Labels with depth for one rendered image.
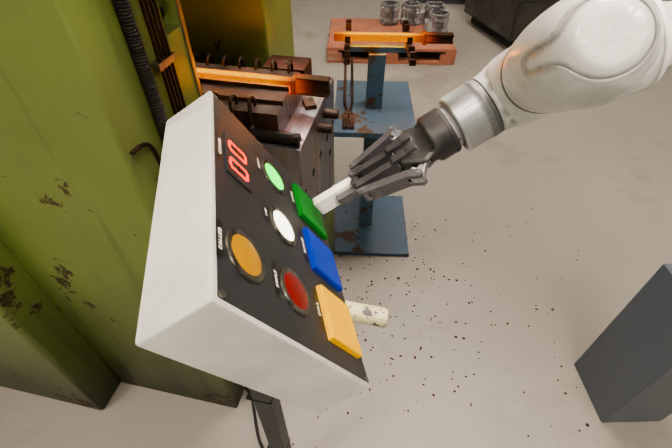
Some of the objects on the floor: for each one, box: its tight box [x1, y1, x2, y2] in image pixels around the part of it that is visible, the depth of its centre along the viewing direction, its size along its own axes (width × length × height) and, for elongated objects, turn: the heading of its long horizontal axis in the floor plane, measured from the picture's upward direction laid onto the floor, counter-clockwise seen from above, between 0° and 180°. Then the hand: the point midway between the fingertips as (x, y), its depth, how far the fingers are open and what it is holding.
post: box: [249, 388, 292, 448], centre depth 87 cm, size 4×4×108 cm
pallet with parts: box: [327, 0, 457, 65], centre depth 354 cm, size 111×77×31 cm
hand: (336, 196), depth 63 cm, fingers closed
